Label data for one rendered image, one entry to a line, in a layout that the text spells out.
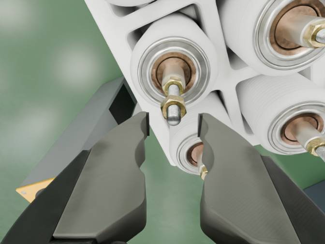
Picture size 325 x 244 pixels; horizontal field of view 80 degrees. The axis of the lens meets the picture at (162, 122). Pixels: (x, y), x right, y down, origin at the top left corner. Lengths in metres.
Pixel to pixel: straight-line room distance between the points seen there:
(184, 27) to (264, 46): 0.08
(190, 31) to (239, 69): 0.12
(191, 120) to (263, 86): 0.11
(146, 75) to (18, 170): 0.70
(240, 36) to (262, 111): 0.10
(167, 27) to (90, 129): 0.17
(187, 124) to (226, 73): 0.10
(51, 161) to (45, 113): 0.35
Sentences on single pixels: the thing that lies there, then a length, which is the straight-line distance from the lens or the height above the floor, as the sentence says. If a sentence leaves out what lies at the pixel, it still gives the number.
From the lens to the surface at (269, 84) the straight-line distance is 0.29.
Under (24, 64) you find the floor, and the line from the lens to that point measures 0.59.
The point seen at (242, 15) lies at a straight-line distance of 0.22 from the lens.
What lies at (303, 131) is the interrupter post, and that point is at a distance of 0.27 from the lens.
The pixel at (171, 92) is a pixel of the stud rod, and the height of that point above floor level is 0.31.
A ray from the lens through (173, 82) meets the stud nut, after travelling 0.17.
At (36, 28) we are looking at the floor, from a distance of 0.54.
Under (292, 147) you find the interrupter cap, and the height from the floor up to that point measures 0.25.
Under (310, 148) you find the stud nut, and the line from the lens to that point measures 0.26.
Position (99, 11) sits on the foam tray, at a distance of 0.29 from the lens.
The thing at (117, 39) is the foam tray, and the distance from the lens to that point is 0.28.
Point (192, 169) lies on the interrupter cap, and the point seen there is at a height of 0.25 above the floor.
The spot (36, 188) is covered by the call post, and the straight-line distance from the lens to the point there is 0.27.
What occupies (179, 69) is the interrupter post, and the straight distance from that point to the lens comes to 0.19.
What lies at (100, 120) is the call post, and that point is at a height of 0.20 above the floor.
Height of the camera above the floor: 0.45
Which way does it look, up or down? 57 degrees down
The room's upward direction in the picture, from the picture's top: 175 degrees counter-clockwise
